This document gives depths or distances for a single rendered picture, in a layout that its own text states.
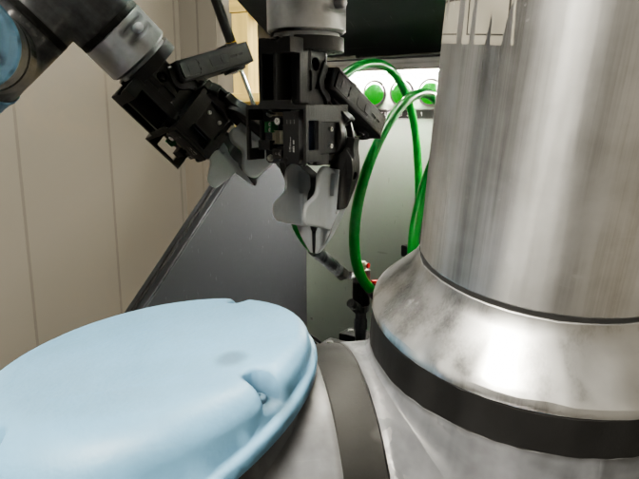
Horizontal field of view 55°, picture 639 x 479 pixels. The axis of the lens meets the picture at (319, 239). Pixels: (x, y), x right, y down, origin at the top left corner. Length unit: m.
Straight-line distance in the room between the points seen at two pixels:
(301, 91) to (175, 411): 0.44
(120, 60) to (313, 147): 0.23
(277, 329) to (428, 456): 0.06
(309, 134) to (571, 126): 0.42
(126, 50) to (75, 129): 1.86
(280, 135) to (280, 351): 0.41
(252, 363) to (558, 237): 0.09
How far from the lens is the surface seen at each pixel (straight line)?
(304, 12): 0.58
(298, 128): 0.56
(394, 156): 1.23
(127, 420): 0.17
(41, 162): 2.44
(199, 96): 0.70
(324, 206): 0.61
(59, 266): 2.52
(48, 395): 0.20
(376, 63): 0.96
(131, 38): 0.68
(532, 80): 0.17
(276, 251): 1.29
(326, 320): 1.39
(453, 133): 0.19
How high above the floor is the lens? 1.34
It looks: 12 degrees down
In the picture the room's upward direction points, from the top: straight up
